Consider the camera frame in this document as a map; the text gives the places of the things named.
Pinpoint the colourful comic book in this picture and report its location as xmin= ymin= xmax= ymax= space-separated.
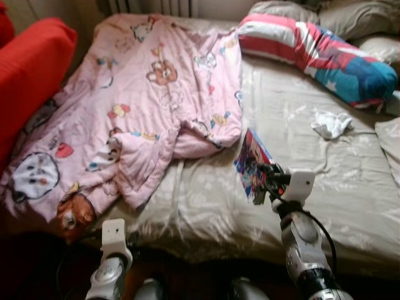
xmin=234 ymin=128 xmax=276 ymax=206

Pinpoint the large beige pillow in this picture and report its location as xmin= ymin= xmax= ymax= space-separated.
xmin=375 ymin=117 xmax=400 ymax=169

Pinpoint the pink cartoon print blanket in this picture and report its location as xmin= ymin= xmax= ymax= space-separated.
xmin=0 ymin=12 xmax=244 ymax=241

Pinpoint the beige patterned bed sheet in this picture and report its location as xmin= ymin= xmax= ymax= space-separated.
xmin=94 ymin=12 xmax=400 ymax=279

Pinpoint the crumpled white cloth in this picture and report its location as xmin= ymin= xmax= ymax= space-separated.
xmin=311 ymin=111 xmax=355 ymax=140

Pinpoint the red white blue bolster pillow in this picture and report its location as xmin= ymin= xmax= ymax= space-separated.
xmin=237 ymin=14 xmax=399 ymax=110

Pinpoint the robot left leg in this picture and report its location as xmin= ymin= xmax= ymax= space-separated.
xmin=133 ymin=277 xmax=168 ymax=300

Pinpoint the white radiator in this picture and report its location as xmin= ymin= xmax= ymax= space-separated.
xmin=103 ymin=0 xmax=201 ymax=18

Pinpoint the red armchair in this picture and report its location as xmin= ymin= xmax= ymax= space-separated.
xmin=0 ymin=0 xmax=79 ymax=176

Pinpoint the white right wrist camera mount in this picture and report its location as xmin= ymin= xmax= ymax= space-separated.
xmin=284 ymin=170 xmax=316 ymax=204

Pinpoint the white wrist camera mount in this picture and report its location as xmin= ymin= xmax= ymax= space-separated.
xmin=101 ymin=219 xmax=128 ymax=254
xmin=284 ymin=170 xmax=316 ymax=204

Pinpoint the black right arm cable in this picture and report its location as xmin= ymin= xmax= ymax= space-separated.
xmin=309 ymin=209 xmax=338 ymax=276

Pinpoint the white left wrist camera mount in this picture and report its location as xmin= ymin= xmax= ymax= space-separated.
xmin=101 ymin=219 xmax=128 ymax=254

